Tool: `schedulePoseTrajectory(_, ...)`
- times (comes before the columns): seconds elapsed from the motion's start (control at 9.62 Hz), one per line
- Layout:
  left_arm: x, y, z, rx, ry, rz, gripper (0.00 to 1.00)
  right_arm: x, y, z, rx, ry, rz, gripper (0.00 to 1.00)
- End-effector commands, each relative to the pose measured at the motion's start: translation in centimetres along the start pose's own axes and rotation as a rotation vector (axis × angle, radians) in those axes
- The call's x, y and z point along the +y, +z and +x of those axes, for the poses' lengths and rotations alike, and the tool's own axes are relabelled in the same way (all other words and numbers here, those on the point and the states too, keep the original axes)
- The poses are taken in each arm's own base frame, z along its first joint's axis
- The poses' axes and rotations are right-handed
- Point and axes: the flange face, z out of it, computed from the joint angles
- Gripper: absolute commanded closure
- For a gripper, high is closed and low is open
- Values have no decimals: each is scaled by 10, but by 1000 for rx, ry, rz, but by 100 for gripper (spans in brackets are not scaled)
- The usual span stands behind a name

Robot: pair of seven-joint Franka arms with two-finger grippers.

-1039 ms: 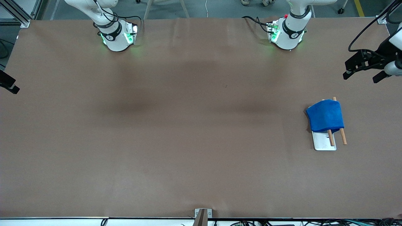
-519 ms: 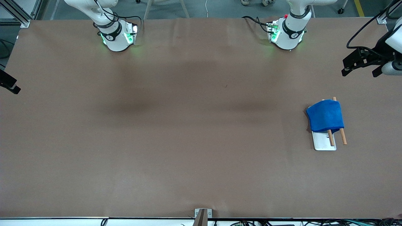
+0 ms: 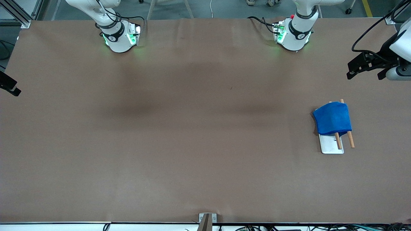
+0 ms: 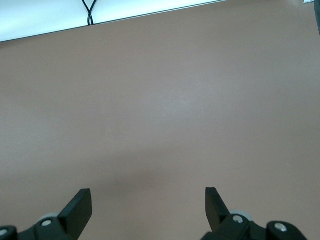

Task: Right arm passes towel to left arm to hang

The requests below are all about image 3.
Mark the blue microfibre towel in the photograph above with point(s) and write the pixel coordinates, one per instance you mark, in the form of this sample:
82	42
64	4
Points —
332	118

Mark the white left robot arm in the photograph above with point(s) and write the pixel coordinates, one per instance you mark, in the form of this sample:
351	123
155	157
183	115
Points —
297	35

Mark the grey metal camera mount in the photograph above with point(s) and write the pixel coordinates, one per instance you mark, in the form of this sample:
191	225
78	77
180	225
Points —
207	221

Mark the beige wooden stand legs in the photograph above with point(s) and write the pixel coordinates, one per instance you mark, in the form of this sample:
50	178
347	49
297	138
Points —
188	8

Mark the aluminium frame profile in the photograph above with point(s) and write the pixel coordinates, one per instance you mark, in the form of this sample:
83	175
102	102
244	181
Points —
19	14
394	17

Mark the wooden rack rod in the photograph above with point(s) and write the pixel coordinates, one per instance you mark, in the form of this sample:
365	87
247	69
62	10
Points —
338	141
351	139

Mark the black caster wheel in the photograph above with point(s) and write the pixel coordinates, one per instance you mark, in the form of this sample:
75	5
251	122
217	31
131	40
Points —
348	11

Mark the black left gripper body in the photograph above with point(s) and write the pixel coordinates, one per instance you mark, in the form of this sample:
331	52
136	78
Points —
386	53

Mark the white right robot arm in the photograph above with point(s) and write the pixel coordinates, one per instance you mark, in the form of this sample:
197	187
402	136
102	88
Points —
117	40

